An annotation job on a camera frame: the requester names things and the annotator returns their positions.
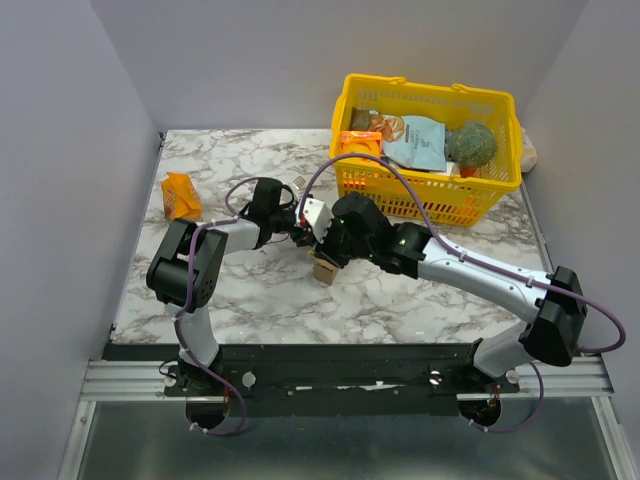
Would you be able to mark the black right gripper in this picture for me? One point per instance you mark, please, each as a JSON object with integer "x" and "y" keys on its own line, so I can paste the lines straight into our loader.
{"x": 331, "y": 248}

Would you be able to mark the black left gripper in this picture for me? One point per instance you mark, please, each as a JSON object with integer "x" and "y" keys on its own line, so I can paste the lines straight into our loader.
{"x": 300, "y": 236}

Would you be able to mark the brown cardboard express box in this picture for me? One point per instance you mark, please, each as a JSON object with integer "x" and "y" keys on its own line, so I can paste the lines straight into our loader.
{"x": 323, "y": 270}

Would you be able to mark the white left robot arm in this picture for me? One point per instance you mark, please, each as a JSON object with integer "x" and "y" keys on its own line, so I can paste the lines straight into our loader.
{"x": 185, "y": 269}

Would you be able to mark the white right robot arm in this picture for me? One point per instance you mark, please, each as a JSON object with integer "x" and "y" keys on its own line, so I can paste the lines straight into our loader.
{"x": 550, "y": 312}

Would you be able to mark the orange snack box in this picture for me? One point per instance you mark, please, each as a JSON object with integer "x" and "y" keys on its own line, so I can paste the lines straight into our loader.
{"x": 360, "y": 142}

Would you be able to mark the yellow plastic shopping basket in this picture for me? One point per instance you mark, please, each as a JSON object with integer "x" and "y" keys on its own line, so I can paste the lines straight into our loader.
{"x": 449, "y": 200}

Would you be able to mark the dark brown packet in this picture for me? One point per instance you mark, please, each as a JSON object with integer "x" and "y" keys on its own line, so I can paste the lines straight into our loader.
{"x": 360, "y": 120}

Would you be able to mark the light blue snack pouch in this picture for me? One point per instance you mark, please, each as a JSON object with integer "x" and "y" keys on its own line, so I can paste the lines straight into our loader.
{"x": 415, "y": 142}

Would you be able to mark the orange snack bag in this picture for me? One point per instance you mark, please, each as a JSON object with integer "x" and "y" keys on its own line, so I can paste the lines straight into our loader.
{"x": 180, "y": 198}

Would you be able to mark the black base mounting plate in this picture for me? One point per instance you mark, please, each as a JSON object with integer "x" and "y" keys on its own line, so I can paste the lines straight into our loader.
{"x": 260, "y": 381}

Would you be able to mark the green round melon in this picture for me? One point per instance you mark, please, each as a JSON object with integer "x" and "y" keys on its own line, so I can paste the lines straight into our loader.
{"x": 471, "y": 146}

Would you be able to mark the white bag behind basket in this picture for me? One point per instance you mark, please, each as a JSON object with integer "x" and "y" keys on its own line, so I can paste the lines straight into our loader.
{"x": 529, "y": 154}

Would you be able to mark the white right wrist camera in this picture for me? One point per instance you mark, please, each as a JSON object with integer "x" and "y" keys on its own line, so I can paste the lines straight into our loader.
{"x": 314, "y": 215}

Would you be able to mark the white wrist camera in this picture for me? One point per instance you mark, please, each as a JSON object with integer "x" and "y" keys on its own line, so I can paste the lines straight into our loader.
{"x": 298, "y": 185}
{"x": 314, "y": 215}

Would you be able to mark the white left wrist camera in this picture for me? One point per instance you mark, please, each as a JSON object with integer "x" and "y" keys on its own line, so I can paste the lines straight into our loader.
{"x": 298, "y": 185}

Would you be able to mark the aluminium extrusion rail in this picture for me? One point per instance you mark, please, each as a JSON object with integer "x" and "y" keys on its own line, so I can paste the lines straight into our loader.
{"x": 141, "y": 381}

